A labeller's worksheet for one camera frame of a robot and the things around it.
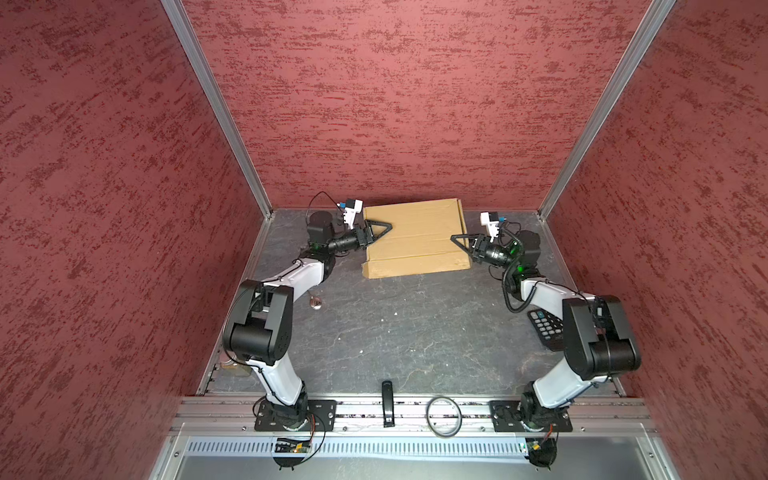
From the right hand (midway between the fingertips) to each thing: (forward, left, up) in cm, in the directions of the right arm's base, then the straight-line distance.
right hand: (449, 245), depth 82 cm
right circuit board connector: (-46, -19, -24) cm, 56 cm away
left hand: (+3, +17, +1) cm, 17 cm away
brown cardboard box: (0, +9, +3) cm, 9 cm away
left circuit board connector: (-44, +44, -24) cm, 66 cm away
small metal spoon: (-6, +42, -22) cm, 48 cm away
